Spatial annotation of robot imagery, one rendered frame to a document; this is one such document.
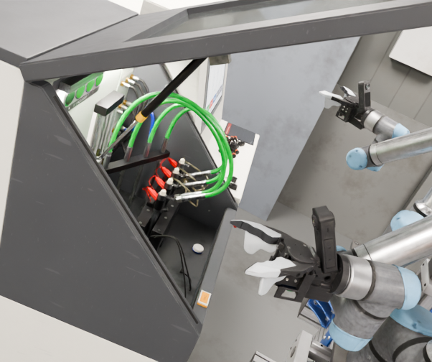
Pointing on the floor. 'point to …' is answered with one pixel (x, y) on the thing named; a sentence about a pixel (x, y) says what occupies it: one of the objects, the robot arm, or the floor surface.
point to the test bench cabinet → (44, 338)
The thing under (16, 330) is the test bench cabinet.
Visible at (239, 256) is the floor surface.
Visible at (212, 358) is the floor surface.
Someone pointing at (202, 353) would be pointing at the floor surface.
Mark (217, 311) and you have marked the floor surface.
